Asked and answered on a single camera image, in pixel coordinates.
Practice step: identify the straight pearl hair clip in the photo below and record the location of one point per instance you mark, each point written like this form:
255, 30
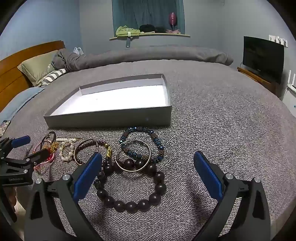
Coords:
65, 139

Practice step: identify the grey duvet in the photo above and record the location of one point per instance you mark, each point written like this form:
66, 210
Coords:
150, 54

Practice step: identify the black television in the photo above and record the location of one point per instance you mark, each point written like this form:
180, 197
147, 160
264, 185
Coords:
263, 56

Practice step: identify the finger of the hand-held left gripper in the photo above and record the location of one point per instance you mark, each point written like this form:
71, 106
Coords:
38, 157
20, 141

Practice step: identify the small black cloth bundle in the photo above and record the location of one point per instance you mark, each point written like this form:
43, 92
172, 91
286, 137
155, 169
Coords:
160, 29

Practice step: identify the white plastic bag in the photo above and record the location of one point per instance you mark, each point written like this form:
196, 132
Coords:
78, 51

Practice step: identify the grey cardboard box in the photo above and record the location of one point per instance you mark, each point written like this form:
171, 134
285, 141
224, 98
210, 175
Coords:
111, 118

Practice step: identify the striped pillow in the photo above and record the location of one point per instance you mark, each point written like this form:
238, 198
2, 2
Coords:
52, 76

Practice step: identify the person's left forearm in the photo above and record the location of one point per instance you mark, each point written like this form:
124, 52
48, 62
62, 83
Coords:
10, 201

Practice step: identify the large black cloth bundle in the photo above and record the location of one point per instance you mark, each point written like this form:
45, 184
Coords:
147, 28

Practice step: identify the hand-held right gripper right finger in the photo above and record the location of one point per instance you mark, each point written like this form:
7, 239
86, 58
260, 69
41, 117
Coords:
208, 176

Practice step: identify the pink cloth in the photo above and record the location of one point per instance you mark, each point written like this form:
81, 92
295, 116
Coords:
173, 31

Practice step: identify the white wall hook rack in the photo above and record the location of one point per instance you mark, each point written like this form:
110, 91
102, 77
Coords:
278, 40

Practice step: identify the smartphone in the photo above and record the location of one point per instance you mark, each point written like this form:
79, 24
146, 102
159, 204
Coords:
4, 127

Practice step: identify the wooden television stand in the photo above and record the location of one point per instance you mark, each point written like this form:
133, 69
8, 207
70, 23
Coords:
256, 80

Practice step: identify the wooden headboard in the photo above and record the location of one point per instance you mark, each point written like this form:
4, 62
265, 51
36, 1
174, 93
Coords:
13, 77

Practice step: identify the wooden windowsill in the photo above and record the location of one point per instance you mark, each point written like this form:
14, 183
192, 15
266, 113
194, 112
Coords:
161, 34

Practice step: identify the white router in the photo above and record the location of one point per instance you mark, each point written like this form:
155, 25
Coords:
292, 81

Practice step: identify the white box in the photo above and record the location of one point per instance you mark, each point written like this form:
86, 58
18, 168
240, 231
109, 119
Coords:
290, 98

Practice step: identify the round pearl hair clip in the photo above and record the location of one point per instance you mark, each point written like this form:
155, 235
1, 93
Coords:
61, 153

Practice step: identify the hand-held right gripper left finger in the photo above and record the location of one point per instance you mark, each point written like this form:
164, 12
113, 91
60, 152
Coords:
87, 176

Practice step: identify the silver hoop bangle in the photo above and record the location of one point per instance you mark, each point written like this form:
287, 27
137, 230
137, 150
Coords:
150, 151
74, 154

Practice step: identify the green cloth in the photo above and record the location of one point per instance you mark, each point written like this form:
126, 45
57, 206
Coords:
126, 31

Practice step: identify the pink glass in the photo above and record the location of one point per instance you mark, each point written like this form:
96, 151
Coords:
172, 19

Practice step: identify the olive pillow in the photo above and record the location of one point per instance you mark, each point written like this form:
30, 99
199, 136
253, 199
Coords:
37, 67

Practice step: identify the blue-grey sheet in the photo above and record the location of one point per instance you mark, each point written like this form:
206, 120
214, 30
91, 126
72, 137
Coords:
18, 100

